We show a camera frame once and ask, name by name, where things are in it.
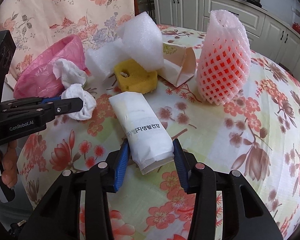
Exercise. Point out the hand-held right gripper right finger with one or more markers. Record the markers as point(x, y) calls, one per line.
point(182, 170)

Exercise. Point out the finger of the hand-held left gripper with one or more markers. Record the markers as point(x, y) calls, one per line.
point(70, 106)
point(51, 100)

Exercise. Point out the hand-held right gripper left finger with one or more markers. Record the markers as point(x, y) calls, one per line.
point(121, 170)

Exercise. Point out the pink bag-lined trash bin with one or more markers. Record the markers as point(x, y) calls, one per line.
point(35, 80)

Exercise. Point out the white paper packet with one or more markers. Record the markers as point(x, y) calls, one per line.
point(140, 130)

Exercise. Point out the yellow sponge with hole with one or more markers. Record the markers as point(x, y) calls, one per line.
point(137, 80)

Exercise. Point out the person's left hand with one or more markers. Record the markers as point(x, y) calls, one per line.
point(10, 165)

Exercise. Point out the white foam piece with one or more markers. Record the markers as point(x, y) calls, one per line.
point(100, 57)

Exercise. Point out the floral curtain cloth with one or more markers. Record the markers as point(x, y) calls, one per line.
point(65, 17)

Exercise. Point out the tall pink foam fruit net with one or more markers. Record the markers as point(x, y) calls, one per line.
point(222, 80)

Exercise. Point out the large white foam sheet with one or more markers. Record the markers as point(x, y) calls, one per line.
point(142, 37)

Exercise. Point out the flattened beige paper cup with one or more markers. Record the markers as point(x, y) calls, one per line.
point(180, 67)

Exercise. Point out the white lower kitchen cabinets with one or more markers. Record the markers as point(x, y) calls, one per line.
point(240, 12)

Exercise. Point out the red kettle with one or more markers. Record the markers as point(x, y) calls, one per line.
point(298, 28)

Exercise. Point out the wall outlet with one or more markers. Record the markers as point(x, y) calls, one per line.
point(295, 11)

